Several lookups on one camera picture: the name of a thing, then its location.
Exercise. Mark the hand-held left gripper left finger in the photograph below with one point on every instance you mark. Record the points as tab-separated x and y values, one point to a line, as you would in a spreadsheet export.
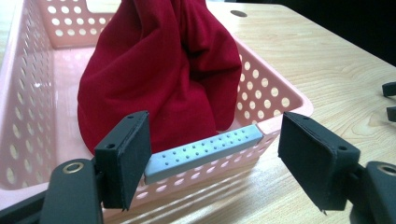
124	161

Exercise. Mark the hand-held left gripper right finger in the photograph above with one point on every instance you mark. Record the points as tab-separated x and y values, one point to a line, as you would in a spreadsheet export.
314	165

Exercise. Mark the dark red cloth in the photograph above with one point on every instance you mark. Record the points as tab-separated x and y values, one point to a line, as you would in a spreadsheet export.
158	71

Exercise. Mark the pink perforated plastic basket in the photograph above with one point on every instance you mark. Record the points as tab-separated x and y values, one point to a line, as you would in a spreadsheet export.
37	102

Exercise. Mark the grey dotted bar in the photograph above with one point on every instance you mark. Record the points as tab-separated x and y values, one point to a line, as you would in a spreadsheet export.
202	152

